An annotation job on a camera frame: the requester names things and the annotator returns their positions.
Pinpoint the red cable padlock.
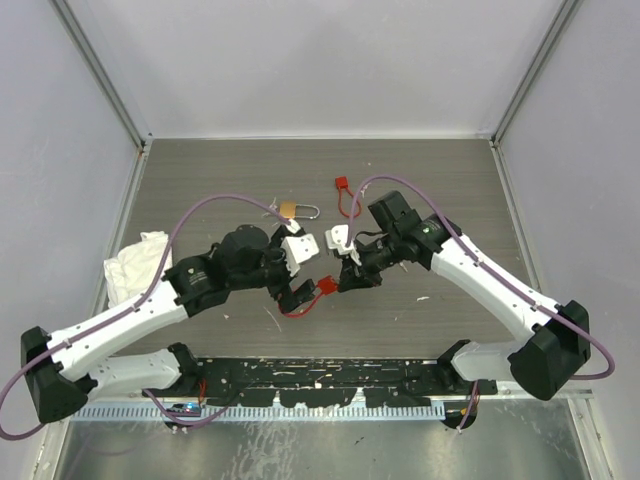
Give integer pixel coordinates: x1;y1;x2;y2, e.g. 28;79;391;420
281;276;338;319
335;176;354;217

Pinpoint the brass padlock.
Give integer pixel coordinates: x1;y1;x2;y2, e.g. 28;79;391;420
270;198;321;220

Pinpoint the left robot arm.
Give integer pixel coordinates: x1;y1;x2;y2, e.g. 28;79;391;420
20;225;319;424

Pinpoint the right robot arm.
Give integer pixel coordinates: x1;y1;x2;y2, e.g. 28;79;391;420
325;191;591;400

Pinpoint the white cloth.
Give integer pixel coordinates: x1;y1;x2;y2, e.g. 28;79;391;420
103;231;169;308

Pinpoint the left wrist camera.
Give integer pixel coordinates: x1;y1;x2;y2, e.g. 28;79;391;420
281;219;320;277

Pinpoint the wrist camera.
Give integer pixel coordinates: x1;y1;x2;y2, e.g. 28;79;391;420
324;224;361;266
281;219;320;277

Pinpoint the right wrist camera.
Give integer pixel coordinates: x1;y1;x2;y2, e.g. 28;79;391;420
324;224;361;266

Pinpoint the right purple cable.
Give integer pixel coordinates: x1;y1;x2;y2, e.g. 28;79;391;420
347;173;616;431

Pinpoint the purple cable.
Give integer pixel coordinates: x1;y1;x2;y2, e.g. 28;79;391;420
0;194;301;442
347;173;616;431

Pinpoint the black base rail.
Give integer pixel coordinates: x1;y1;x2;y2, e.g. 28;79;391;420
189;358;497;408

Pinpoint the slotted cable duct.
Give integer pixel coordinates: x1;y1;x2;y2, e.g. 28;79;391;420
71;401;446;422

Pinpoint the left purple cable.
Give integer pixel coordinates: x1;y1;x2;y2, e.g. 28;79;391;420
0;194;301;442

